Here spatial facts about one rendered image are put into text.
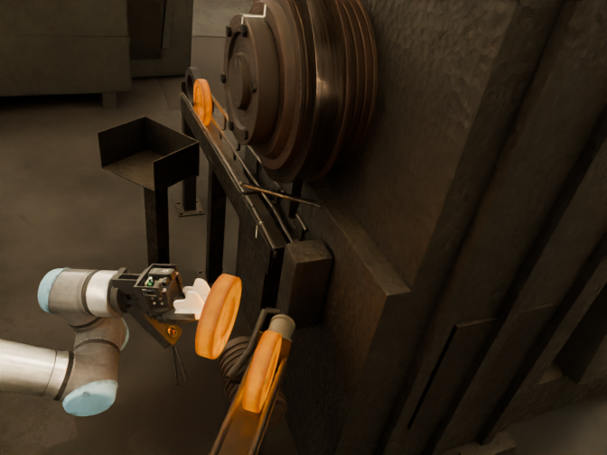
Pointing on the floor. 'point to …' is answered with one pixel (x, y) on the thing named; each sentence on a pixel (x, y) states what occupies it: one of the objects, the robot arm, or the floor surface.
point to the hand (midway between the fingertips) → (219, 308)
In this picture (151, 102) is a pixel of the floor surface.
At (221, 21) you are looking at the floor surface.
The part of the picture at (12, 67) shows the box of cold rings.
